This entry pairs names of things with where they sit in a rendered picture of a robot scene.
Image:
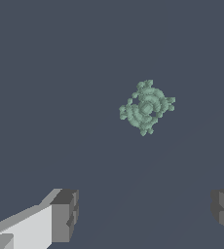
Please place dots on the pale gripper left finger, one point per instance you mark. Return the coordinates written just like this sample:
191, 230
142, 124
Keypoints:
36, 223

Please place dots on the green ornate round object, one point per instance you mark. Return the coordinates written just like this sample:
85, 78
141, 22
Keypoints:
146, 108

